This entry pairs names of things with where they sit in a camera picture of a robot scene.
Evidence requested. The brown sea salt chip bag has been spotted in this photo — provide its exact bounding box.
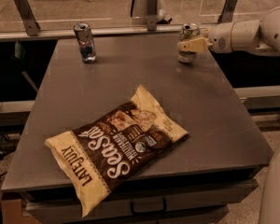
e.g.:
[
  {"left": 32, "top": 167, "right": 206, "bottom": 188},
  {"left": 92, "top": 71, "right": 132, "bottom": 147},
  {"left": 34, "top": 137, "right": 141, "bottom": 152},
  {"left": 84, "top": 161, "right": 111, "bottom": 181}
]
[{"left": 45, "top": 86, "right": 188, "bottom": 216}]

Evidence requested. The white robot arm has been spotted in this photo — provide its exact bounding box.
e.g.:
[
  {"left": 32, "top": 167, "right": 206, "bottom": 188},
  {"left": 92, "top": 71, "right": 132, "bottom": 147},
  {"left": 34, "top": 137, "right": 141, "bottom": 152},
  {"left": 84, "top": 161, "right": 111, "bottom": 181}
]
[{"left": 177, "top": 7, "right": 280, "bottom": 224}]

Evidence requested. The grey drawer with handle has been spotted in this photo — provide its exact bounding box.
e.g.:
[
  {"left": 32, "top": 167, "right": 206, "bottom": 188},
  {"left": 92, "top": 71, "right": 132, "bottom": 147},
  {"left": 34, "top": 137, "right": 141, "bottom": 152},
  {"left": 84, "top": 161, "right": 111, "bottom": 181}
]
[{"left": 26, "top": 179, "right": 258, "bottom": 224}]

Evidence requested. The blue silver energy drink can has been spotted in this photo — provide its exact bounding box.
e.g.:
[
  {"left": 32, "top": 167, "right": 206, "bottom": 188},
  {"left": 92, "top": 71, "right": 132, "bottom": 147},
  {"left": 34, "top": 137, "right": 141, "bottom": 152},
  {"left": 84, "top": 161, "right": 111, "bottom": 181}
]
[{"left": 74, "top": 22, "right": 96, "bottom": 63}]

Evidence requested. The left metal rail bracket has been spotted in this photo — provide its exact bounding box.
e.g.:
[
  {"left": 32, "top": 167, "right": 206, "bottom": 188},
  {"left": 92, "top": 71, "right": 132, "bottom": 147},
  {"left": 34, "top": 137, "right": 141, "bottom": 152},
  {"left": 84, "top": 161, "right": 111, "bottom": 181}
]
[{"left": 13, "top": 0, "right": 40, "bottom": 36}]

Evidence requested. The right metal rail bracket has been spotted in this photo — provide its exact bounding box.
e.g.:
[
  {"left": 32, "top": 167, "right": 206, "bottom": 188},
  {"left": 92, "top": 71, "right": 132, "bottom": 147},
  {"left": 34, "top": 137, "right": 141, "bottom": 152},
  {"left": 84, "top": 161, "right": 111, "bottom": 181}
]
[{"left": 217, "top": 0, "right": 238, "bottom": 23}]

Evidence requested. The metal rail bracket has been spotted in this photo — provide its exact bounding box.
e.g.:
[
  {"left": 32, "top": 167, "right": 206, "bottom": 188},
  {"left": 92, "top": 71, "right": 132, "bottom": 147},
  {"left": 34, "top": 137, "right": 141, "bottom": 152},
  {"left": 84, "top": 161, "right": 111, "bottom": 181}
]
[
  {"left": 13, "top": 0, "right": 40, "bottom": 36},
  {"left": 147, "top": 0, "right": 158, "bottom": 31},
  {"left": 217, "top": 0, "right": 238, "bottom": 23}
]

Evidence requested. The middle metal rail bracket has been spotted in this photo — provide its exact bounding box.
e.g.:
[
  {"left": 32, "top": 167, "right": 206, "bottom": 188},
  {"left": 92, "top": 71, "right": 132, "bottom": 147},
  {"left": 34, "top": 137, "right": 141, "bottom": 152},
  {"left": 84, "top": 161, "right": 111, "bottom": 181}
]
[{"left": 147, "top": 0, "right": 158, "bottom": 31}]

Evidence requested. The white green 7up can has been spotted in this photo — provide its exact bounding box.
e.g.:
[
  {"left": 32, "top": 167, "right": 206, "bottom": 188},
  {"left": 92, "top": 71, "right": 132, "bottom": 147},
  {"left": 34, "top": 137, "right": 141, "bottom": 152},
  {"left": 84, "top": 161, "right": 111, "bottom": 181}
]
[{"left": 177, "top": 23, "right": 200, "bottom": 63}]

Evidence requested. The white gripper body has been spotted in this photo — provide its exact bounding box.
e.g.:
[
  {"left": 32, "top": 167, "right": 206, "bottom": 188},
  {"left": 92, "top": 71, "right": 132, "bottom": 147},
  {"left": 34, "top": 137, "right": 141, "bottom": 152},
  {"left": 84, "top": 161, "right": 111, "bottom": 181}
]
[{"left": 206, "top": 22, "right": 233, "bottom": 53}]

